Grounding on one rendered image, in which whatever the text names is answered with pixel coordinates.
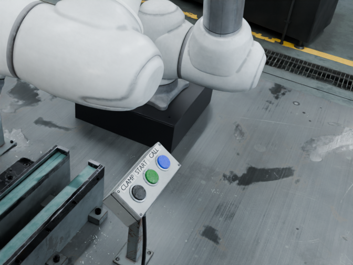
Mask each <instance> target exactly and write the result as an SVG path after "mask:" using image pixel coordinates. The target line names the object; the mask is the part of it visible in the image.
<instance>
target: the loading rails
mask: <svg viewBox="0 0 353 265"><path fill-rule="evenodd" d="M104 175H105V166H103V165H100V163H98V162H96V161H94V160H91V159H90V160H89V161H88V166H87V167H86V168H85V169H84V170H83V171H82V172H81V173H80V174H79V175H78V176H77V177H75V178H74V179H73V180H72V181H71V182H70V154H69V149H67V148H64V147H62V146H58V145H54V146H53V147H52V148H51V149H50V150H48V151H47V152H46V153H45V154H44V155H42V156H41V157H40V158H39V159H38V160H36V161H35V162H34V163H33V164H32V165H31V166H29V167H28V168H27V169H26V170H25V171H23V172H22V173H21V174H20V175H19V176H18V177H16V178H15V179H14V180H13V181H12V182H10V183H9V184H8V185H7V186H6V187H5V188H3V189H2V190H1V191H0V265H66V264H67V263H68V257H67V256H65V255H63V254H61V253H60V251H61V250H62V249H63V248H64V246H65V245H66V244H67V243H68V242H69V241H70V240H71V239H72V238H73V236H74V235H75V234H76V233H77V232H78V231H79V230H80V229H81V227H82V226H83V225H84V224H85V223H86V222H87V221H88V220H89V221H91V222H93V223H95V224H97V225H100V224H101V223H102V222H103V221H104V219H105V218H106V217H107V216H108V210H106V209H104V208H102V207H100V206H101V205H102V204H103V202H102V200H103V193H104Z"/></svg>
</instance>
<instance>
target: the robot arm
mask: <svg viewBox="0 0 353 265"><path fill-rule="evenodd" d="M141 1H142V0H62V1H59V2H58V3H57V4H56V5H55V6H54V5H50V4H47V3H44V2H41V1H39V0H0V95H1V91H2V87H3V86H4V79H5V77H6V76H9V77H14V78H17V79H20V80H23V81H25V82H27V83H29V84H31V85H33V86H35V87H37V88H38V89H40V90H42V91H44V92H46V93H49V94H51V95H53V96H56V97H59V98H61V99H64V100H67V101H71V102H73V103H77V104H81V105H84V106H88V107H92V108H97V109H103V110H111V111H126V110H133V109H135V108H137V107H139V106H142V105H144V104H148V105H151V106H153V107H155V108H156V109H158V110H166V109H167V108H168V105H169V103H170V102H171V101H172V100H173V99H174V98H175V97H176V96H177V95H178V94H179V93H180V92H181V91H182V90H183V89H184V88H187V87H188V86H189V82H191V83H193V84H196V85H199V86H203V87H206V88H210V89H214V90H219V91H224V92H229V93H238V92H244V91H249V90H250V89H252V88H255V87H256V85H257V83H258V81H259V78H260V76H261V73H262V71H263V68H264V65H265V62H266V55H265V52H264V50H263V48H262V46H261V45H260V44H259V43H258V42H256V41H254V40H253V36H252V33H251V28H250V25H249V24H248V22H247V21H246V20H245V19H244V18H243V13H244V4H245V0H204V1H203V16H202V17H201V18H200V19H199V20H198V21H197V22H196V23H195V25H193V24H191V23H190V22H188V21H187V20H186V19H185V15H184V13H183V12H182V10H181V9H180V8H179V7H178V6H177V5H175V4H174V3H172V2H171V1H168V0H149V1H146V2H144V3H143V4H142V5H141V6H140V4H141Z"/></svg>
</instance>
